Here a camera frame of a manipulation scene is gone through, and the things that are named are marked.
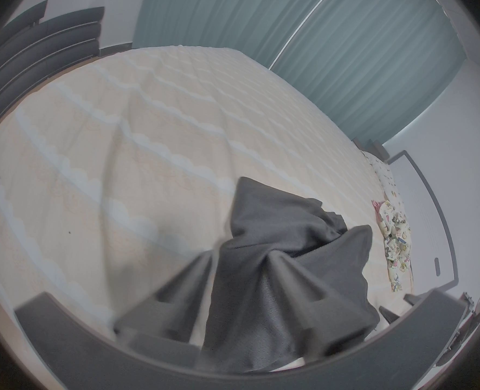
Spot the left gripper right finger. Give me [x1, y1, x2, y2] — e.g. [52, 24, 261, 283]
[268, 253, 380, 357]

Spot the bed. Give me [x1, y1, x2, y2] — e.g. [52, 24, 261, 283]
[0, 0, 416, 381]

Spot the white door with grey frame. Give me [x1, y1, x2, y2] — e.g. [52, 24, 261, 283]
[385, 150, 459, 292]

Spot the pile of clothes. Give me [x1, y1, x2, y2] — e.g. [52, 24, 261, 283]
[371, 199, 414, 294]

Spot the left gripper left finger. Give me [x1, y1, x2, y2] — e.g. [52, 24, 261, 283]
[115, 249, 221, 345]

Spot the white printed pillow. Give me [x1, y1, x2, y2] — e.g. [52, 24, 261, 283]
[363, 151, 397, 199]

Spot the blue-green curtain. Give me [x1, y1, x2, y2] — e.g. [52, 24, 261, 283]
[271, 0, 469, 145]
[133, 0, 347, 69]

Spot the dark grey garment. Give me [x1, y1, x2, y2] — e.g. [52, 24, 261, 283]
[200, 176, 381, 375]

